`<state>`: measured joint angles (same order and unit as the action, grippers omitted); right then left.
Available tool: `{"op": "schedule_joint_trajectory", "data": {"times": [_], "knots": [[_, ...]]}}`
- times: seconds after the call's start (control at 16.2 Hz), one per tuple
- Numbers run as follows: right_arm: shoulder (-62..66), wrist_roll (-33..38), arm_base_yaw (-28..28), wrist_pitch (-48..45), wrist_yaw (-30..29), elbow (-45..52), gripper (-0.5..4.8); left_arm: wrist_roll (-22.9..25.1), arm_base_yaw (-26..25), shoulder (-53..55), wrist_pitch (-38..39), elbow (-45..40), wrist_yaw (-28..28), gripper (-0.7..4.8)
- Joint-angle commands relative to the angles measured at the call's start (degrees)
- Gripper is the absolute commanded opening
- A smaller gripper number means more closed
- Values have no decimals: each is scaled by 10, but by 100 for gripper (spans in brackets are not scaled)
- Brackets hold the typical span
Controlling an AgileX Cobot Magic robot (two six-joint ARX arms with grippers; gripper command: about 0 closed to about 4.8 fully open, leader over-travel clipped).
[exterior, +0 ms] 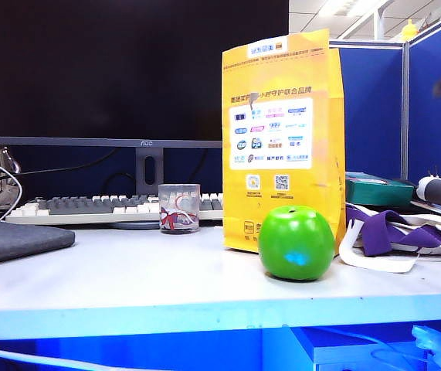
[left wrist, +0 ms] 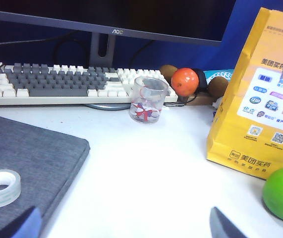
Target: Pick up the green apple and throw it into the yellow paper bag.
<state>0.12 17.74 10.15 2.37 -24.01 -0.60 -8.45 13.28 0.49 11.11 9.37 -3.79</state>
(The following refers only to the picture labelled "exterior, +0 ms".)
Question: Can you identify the black cable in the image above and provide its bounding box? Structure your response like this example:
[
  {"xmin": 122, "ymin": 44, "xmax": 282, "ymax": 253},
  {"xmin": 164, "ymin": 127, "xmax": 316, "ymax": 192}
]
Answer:
[
  {"xmin": 9, "ymin": 148, "xmax": 119, "ymax": 179},
  {"xmin": 106, "ymin": 148, "xmax": 209, "ymax": 191}
]

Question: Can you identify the yellow paper bag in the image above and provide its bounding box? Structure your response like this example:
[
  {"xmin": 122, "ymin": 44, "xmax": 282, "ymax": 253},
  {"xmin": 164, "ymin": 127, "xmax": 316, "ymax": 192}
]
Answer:
[{"xmin": 221, "ymin": 29, "xmax": 347, "ymax": 260}]

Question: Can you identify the thick white cable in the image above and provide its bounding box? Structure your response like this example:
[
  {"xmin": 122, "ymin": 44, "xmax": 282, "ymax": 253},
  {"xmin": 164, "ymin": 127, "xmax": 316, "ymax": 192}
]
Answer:
[{"xmin": 0, "ymin": 345, "xmax": 101, "ymax": 371}]

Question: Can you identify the gray monitor stand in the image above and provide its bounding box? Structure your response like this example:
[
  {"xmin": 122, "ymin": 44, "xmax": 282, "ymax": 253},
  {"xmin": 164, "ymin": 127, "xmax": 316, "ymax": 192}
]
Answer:
[{"xmin": 108, "ymin": 148, "xmax": 165, "ymax": 231}]

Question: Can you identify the clear plastic bag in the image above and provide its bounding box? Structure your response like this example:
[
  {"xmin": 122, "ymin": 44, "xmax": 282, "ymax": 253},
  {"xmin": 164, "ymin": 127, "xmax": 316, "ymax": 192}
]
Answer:
[{"xmin": 411, "ymin": 324, "xmax": 441, "ymax": 371}]

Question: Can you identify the blue partition panel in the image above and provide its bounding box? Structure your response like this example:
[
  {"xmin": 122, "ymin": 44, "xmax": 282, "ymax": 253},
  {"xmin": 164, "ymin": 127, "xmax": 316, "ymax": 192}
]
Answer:
[
  {"xmin": 403, "ymin": 7, "xmax": 441, "ymax": 183},
  {"xmin": 328, "ymin": 40, "xmax": 405, "ymax": 181}
]

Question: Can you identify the clear plastic cup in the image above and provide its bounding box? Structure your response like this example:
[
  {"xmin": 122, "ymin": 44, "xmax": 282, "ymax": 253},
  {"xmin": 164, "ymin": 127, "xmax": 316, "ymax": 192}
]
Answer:
[{"xmin": 158, "ymin": 183, "xmax": 201, "ymax": 234}]

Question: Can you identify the black AOC computer monitor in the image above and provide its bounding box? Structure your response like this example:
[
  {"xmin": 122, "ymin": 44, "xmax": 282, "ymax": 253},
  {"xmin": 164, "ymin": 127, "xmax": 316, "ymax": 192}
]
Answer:
[{"xmin": 0, "ymin": 0, "xmax": 290, "ymax": 149}]

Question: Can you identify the green box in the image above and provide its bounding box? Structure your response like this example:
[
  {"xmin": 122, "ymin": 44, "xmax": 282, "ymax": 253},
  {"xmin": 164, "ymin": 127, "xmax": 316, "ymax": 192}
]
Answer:
[{"xmin": 344, "ymin": 172, "xmax": 416, "ymax": 206}]

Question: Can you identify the dark gray flat pad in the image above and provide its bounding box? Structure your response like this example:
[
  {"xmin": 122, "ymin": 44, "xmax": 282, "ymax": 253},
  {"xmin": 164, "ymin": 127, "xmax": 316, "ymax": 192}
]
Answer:
[{"xmin": 0, "ymin": 216, "xmax": 76, "ymax": 269}]

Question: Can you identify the white and purple tote bag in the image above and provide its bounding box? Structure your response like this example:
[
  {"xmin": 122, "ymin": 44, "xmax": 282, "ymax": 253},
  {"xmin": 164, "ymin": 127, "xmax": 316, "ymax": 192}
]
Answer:
[{"xmin": 338, "ymin": 203, "xmax": 441, "ymax": 274}]

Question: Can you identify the green apple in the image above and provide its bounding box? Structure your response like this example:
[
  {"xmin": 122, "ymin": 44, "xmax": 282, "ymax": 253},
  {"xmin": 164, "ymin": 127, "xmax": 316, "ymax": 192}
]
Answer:
[{"xmin": 257, "ymin": 205, "xmax": 336, "ymax": 282}]

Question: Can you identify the gray and white keyboard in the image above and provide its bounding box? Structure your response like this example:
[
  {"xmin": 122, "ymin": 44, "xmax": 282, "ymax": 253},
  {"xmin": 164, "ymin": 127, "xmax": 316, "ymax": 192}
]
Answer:
[{"xmin": 5, "ymin": 192, "xmax": 225, "ymax": 226}]

